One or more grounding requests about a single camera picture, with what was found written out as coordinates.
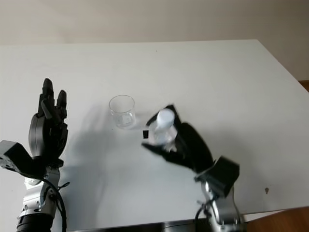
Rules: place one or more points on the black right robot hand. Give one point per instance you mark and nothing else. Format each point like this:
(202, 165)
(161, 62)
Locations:
(193, 147)

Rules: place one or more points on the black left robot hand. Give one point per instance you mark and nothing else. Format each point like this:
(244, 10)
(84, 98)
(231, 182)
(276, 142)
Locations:
(46, 137)

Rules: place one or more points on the clear plastic water bottle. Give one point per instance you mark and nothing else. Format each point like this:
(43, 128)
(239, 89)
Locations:
(164, 125)

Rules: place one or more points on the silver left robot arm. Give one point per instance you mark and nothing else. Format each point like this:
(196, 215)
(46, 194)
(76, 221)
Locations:
(36, 203)

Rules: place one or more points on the clear glass cup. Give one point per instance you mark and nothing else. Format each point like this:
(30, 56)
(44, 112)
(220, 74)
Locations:
(122, 113)

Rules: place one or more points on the black tape strip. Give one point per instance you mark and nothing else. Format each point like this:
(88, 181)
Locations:
(145, 134)

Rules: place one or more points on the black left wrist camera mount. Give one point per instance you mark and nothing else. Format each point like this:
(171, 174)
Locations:
(17, 159)

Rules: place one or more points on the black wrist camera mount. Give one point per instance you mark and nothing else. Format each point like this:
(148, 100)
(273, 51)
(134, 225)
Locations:
(224, 174)
(17, 159)

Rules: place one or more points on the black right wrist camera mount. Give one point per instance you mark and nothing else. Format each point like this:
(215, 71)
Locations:
(224, 174)

